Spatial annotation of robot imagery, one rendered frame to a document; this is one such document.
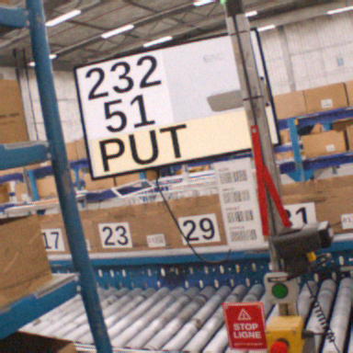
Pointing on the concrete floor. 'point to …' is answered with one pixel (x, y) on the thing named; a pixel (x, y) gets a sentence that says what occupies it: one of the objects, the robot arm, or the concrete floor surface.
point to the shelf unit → (59, 158)
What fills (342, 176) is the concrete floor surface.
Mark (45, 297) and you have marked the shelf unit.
